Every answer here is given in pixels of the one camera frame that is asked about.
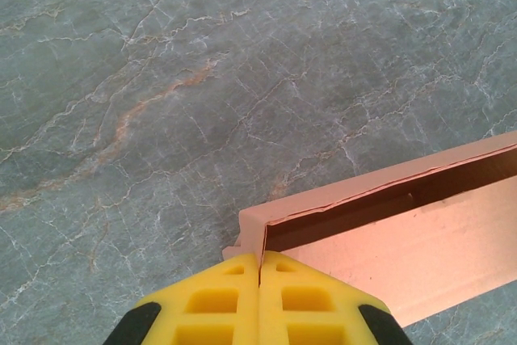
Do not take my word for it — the orange paper box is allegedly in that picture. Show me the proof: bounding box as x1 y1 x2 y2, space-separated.
221 130 517 328

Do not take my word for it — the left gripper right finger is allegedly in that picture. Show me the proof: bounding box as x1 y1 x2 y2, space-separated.
258 250 413 345

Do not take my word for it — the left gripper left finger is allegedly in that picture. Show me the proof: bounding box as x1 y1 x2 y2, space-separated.
103 251 260 345

